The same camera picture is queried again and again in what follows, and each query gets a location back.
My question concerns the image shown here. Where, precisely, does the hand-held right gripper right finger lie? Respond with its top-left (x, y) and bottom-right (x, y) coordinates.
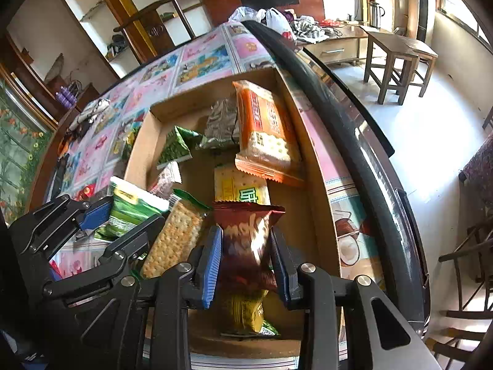
top-left (270, 228), bottom-right (443, 370)

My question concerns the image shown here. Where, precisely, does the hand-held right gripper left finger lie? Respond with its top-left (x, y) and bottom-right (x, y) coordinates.
top-left (71, 224), bottom-right (224, 370)

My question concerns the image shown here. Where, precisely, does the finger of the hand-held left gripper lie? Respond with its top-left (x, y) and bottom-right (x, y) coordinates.
top-left (10, 195), bottom-right (115, 255)
top-left (42, 214), bottom-right (166, 305)

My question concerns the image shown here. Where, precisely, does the green white snack packet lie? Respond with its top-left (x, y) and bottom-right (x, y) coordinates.
top-left (94, 176), bottom-right (170, 240)

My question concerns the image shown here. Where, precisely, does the green-edged cracker packet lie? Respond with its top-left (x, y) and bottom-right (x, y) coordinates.
top-left (139, 189), bottom-right (210, 280)

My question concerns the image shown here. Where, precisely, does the dark red snack packet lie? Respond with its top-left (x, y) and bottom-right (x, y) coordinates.
top-left (212, 201), bottom-right (286, 291)

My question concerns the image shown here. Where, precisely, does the cardboard box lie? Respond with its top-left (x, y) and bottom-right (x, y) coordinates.
top-left (124, 67), bottom-right (343, 359)

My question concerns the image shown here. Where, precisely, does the olive green snack packet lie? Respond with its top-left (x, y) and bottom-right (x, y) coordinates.
top-left (221, 289), bottom-right (280, 340)

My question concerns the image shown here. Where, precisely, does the small white red packet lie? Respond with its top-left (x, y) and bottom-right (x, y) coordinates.
top-left (148, 161), bottom-right (182, 197)

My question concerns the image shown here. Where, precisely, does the yellow cracker packet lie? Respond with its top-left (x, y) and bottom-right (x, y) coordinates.
top-left (214, 164), bottom-right (271, 206)

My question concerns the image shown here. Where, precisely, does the green pea snack packet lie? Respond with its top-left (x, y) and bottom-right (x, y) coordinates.
top-left (156, 125), bottom-right (203, 170)

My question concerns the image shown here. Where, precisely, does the silver snack packet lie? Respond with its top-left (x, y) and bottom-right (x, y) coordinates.
top-left (199, 98), bottom-right (239, 151)

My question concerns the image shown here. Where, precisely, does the orange cracker packet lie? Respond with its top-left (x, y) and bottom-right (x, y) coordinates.
top-left (232, 80), bottom-right (307, 189)

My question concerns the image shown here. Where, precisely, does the printed fruit tablecloth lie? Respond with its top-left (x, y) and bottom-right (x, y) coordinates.
top-left (23, 21), bottom-right (388, 359)

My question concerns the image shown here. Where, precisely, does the dark wooden chair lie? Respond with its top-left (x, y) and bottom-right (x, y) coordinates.
top-left (113, 0), bottom-right (195, 62)

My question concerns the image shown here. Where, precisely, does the dark metal chair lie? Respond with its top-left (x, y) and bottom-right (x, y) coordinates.
top-left (424, 216), bottom-right (493, 370)

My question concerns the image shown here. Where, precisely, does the low wooden cabinet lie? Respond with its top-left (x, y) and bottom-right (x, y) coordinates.
top-left (304, 25), bottom-right (370, 66)

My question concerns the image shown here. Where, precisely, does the pile of clothes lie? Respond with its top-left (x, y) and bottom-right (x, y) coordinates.
top-left (289, 15), bottom-right (334, 44)

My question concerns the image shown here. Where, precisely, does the white plastic bag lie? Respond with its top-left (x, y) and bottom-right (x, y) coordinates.
top-left (229, 6), bottom-right (266, 24)

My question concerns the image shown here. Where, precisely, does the wooden stool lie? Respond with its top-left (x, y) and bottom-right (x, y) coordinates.
top-left (363, 31), bottom-right (420, 105)
top-left (401, 39), bottom-right (440, 97)

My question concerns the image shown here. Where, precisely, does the steel electric kettle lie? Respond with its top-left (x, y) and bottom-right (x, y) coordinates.
top-left (368, 1), bottom-right (386, 27)

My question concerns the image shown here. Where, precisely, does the white drawstring bag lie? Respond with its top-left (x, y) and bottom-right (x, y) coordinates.
top-left (266, 8), bottom-right (297, 41)

